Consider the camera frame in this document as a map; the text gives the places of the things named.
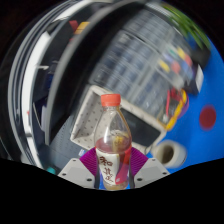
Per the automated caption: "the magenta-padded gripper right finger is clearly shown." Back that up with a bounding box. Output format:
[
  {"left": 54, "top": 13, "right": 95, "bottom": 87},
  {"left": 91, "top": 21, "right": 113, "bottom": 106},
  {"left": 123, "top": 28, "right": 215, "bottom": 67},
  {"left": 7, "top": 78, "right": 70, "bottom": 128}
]
[{"left": 128, "top": 146, "right": 171, "bottom": 190}]

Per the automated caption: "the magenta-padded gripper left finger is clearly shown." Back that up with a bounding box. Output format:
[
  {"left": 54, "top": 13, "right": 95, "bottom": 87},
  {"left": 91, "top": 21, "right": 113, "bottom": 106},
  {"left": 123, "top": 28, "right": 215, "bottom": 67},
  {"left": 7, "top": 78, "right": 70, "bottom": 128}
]
[{"left": 57, "top": 147, "right": 99, "bottom": 190}]

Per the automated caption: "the clear red-capped drink bottle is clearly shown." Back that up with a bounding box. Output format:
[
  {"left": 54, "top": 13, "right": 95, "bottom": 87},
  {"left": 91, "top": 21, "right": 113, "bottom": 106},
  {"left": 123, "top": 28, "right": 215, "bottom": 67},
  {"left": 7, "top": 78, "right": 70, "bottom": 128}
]
[{"left": 93, "top": 93, "right": 133, "bottom": 192}]

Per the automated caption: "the white and grey mug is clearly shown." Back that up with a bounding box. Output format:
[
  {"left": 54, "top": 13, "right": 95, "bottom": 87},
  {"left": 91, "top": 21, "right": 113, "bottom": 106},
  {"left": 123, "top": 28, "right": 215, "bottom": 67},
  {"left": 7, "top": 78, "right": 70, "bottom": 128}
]
[{"left": 151, "top": 139, "right": 188, "bottom": 169}]

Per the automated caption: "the black zip case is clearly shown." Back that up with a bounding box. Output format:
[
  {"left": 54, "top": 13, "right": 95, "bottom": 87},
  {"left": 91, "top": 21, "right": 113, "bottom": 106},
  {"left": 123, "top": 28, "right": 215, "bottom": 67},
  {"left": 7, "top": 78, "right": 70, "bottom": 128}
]
[{"left": 120, "top": 107, "right": 162, "bottom": 148}]

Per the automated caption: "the yellow multimeter with red leads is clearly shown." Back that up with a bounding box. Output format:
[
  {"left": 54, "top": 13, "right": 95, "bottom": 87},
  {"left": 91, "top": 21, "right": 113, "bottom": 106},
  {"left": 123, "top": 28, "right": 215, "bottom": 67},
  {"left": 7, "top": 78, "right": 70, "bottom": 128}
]
[{"left": 158, "top": 87, "right": 189, "bottom": 132}]

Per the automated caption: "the grey parts drawer cabinet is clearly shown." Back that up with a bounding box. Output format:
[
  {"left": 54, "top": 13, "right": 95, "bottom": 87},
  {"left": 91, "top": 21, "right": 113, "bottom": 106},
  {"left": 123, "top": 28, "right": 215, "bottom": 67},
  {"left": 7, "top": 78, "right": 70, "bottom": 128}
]
[
  {"left": 88, "top": 29, "right": 151, "bottom": 98},
  {"left": 123, "top": 8, "right": 188, "bottom": 61},
  {"left": 129, "top": 66, "right": 171, "bottom": 118}
]

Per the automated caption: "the flat round red coaster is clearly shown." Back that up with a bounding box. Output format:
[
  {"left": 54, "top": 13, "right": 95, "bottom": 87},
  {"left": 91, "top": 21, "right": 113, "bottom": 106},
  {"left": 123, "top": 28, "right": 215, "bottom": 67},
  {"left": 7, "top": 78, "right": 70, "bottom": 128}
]
[{"left": 199, "top": 104, "right": 218, "bottom": 132}]

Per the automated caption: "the small dark labelled box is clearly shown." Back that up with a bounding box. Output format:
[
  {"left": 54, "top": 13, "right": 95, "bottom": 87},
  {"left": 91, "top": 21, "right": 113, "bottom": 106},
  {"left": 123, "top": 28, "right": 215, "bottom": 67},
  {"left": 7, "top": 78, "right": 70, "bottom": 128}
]
[{"left": 186, "top": 63, "right": 205, "bottom": 94}]

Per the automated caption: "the black shelf unit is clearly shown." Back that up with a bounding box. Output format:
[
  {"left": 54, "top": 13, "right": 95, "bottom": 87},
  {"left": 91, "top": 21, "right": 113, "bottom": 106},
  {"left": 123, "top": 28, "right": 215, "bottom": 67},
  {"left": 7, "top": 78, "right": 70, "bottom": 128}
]
[{"left": 43, "top": 0, "right": 161, "bottom": 148}]

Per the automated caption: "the green potted plant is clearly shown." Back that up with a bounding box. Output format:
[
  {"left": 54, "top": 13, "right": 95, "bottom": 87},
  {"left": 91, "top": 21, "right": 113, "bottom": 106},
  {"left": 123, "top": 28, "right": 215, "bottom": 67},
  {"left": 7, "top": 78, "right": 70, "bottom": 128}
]
[{"left": 163, "top": 3, "right": 213, "bottom": 51}]

